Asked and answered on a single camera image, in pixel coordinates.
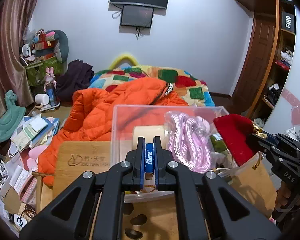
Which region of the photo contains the beige lidded cup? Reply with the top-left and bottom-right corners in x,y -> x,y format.
132,125 -> 168,150

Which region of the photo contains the blue Max box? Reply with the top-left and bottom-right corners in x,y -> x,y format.
145,143 -> 154,174

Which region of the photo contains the pink rope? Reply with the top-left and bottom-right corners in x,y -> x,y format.
163,110 -> 216,175

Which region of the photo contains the red velvet pouch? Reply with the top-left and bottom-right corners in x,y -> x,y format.
213,114 -> 258,166

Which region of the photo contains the green glass bottle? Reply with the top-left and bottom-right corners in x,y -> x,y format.
210,133 -> 229,155

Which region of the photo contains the gold drawstring pouch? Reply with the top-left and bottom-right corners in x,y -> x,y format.
252,122 -> 268,170

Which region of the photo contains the clear plastic storage bin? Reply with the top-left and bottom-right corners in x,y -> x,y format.
110,104 -> 241,203

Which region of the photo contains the orange puffer jacket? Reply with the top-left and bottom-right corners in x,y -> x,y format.
38,77 -> 188,186

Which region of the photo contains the colourful patchwork blanket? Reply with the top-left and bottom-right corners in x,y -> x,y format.
88,65 -> 216,107

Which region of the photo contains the yellow headboard arch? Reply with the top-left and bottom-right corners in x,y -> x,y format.
108,53 -> 139,70

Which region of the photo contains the wooden wardrobe shelf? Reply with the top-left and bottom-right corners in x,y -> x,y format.
229,0 -> 296,121

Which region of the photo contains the dark purple clothing pile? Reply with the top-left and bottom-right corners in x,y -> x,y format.
56,60 -> 94,102

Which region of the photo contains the white mug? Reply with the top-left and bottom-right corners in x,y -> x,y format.
34,94 -> 50,106

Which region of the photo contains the pile of books papers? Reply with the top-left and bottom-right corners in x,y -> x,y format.
8,114 -> 59,157

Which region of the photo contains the pink bunny figure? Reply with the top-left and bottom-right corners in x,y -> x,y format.
44,67 -> 57,106

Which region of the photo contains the grey plush toy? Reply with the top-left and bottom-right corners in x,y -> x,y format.
45,30 -> 69,63

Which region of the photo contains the green storage box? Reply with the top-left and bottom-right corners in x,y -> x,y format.
25,56 -> 64,86

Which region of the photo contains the teal rocking horse toy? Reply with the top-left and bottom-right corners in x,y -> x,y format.
0,90 -> 26,142

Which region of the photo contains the striped pink curtain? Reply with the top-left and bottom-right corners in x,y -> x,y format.
0,0 -> 37,117

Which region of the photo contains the small black wall monitor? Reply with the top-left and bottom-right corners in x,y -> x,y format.
120,5 -> 154,28

